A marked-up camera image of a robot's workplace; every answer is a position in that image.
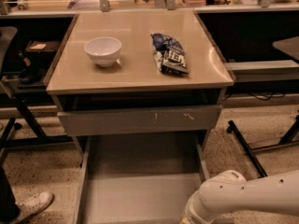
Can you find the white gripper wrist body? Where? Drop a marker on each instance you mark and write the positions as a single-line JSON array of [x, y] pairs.
[[195, 217]]

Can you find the grey drawer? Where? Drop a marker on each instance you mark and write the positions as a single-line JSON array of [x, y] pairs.
[[140, 120], [144, 178]]

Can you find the white bowl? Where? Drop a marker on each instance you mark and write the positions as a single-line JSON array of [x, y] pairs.
[[104, 50]]

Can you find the grey drawer cabinet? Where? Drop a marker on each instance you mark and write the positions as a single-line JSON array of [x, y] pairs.
[[77, 84]]

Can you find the grey top drawer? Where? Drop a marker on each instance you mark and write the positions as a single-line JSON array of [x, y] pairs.
[[140, 120]]

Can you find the black wheeled stand base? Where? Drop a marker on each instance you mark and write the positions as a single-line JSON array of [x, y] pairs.
[[290, 138]]

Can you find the blue chip bag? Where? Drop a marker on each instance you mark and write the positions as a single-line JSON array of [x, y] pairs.
[[168, 54]]

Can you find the dark shelf box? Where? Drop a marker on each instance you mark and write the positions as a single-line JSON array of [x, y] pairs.
[[42, 49]]

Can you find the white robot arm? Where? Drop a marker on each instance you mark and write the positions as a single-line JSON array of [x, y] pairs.
[[229, 192]]

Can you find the white sneaker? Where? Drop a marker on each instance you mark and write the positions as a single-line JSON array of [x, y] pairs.
[[33, 206]]

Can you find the black trouser leg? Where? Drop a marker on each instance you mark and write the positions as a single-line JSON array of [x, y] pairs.
[[8, 208]]

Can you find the black desk frame left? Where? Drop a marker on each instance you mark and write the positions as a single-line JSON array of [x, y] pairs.
[[7, 35]]

